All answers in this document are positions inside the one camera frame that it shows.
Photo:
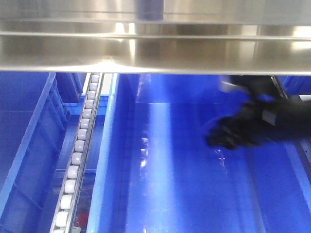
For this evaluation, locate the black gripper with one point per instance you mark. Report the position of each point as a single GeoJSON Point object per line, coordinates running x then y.
{"type": "Point", "coordinates": [269, 115]}

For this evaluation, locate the steel shelf beam overhead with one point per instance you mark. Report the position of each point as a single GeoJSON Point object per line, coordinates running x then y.
{"type": "Point", "coordinates": [157, 36]}

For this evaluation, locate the large blue target bin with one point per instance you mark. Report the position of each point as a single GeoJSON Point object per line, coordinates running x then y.
{"type": "Point", "coordinates": [155, 173]}

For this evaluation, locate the blue bin on left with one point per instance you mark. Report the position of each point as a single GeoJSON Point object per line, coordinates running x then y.
{"type": "Point", "coordinates": [33, 123]}

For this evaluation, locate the left white roller track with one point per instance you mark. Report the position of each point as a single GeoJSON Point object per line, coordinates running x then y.
{"type": "Point", "coordinates": [65, 210]}

